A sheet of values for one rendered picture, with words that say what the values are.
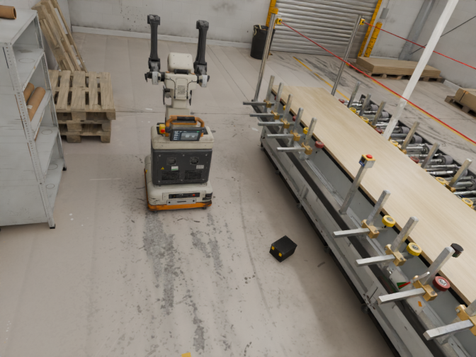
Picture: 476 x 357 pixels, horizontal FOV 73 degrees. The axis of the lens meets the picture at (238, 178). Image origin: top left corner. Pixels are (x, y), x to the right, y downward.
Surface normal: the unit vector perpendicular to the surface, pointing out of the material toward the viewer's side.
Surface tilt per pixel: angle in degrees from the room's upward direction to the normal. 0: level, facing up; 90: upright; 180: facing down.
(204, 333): 0
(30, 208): 90
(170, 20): 90
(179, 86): 82
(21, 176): 90
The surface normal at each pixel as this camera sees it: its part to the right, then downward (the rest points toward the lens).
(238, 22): 0.29, 0.61
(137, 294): 0.16, -0.80
